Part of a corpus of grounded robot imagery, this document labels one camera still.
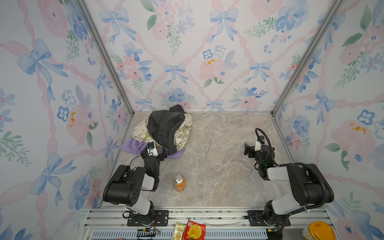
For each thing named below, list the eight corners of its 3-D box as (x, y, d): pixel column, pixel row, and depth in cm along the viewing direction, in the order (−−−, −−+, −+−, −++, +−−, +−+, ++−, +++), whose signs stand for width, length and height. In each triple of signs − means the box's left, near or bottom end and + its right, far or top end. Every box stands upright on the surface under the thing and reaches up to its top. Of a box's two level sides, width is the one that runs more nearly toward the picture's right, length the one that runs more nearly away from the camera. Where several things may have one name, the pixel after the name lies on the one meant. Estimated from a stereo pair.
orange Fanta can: (174, 192, 84) (172, 185, 75) (175, 182, 88) (173, 174, 79) (185, 192, 84) (184, 185, 75) (185, 182, 88) (184, 174, 79)
